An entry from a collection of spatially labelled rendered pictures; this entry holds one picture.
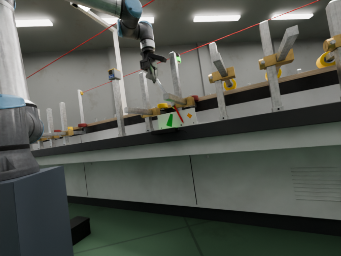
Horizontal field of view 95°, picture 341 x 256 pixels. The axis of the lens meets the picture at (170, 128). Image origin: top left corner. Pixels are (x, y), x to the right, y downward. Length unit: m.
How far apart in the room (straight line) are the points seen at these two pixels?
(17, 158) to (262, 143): 0.99
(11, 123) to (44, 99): 4.95
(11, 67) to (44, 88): 4.76
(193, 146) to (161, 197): 0.62
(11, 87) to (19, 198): 0.48
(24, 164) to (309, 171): 1.29
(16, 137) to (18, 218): 0.24
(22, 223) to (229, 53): 6.07
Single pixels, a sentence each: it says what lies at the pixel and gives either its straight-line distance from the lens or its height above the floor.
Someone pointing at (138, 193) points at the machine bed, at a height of 0.18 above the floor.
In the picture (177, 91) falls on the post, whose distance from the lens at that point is 1.00.
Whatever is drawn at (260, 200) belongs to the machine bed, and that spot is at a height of 0.18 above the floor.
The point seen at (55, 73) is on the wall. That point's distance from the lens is 5.70.
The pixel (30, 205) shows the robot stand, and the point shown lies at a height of 0.52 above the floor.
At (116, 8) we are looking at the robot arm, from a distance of 0.98.
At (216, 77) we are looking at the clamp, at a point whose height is 0.94.
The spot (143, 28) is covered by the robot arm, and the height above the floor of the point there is 1.32.
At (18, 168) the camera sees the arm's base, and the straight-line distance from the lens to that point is 0.68.
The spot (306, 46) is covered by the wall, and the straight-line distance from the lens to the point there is 8.20.
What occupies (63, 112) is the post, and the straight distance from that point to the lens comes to 1.88.
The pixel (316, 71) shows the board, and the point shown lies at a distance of 1.18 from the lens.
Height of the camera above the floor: 0.66
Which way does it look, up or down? 2 degrees up
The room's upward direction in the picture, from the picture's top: 8 degrees counter-clockwise
